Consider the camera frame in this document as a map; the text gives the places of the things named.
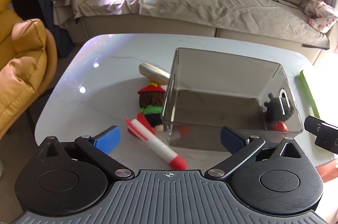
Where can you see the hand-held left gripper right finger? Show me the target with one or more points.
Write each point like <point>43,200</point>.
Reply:
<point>233,141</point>

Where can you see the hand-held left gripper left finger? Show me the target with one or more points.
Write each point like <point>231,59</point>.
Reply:
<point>107,138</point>

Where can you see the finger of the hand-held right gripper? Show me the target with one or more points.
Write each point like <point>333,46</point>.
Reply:
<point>326,135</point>

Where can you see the white and red toy rocket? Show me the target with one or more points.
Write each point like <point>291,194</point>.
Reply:
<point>158,144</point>

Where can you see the black and red toy figure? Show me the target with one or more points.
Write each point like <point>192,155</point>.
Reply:
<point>274,108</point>

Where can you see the knitted doll with red hat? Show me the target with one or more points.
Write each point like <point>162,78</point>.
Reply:
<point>150,102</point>

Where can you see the clear plastic storage box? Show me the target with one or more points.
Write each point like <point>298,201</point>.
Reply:
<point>211,76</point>

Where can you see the green plastic tray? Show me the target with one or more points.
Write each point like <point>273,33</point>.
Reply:
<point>307,92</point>

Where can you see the yellow armchair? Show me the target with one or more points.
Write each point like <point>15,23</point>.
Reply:
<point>21,68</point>

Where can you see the beige sofa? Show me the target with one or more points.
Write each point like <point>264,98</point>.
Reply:
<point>148,26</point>

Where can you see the pink patterned clothing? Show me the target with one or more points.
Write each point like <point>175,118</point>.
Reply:
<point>320,10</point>

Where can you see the dark tank cabinet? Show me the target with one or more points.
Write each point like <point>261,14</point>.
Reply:
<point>47,2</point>

